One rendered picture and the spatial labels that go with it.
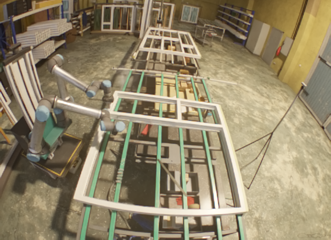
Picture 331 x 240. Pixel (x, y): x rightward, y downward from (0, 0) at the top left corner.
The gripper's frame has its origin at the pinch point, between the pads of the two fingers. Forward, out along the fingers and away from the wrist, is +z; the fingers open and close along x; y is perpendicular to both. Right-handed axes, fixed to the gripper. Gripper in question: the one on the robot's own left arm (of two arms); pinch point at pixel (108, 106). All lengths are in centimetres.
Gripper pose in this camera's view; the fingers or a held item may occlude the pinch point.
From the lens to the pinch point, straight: 198.8
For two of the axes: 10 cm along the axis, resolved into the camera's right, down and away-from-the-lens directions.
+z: -1.4, 7.3, 6.7
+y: 0.3, -6.7, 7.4
